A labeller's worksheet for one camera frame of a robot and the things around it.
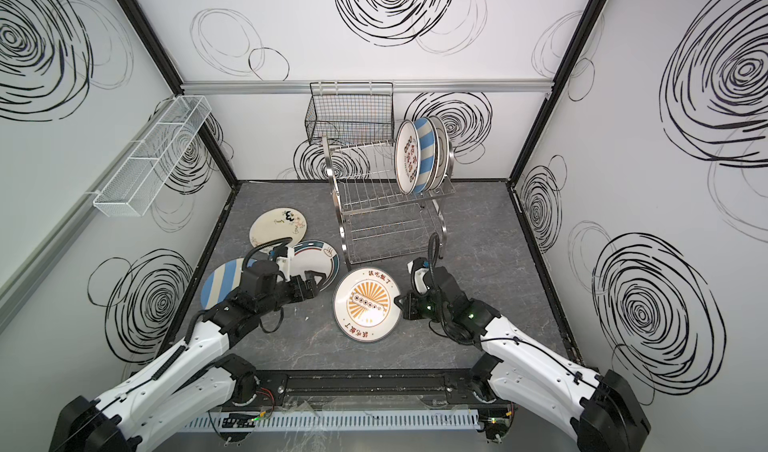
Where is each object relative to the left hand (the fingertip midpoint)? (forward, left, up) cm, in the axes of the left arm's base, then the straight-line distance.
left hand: (318, 278), depth 81 cm
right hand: (-7, -20, 0) cm, 21 cm away
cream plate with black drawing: (+26, +23, -12) cm, 37 cm away
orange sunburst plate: (-6, -13, -4) cm, 15 cm away
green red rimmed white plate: (+13, +5, -11) cm, 18 cm away
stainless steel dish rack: (+29, -15, -11) cm, 35 cm away
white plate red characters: (+27, -23, +21) cm, 41 cm away
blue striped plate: (+4, +34, -12) cm, 36 cm away
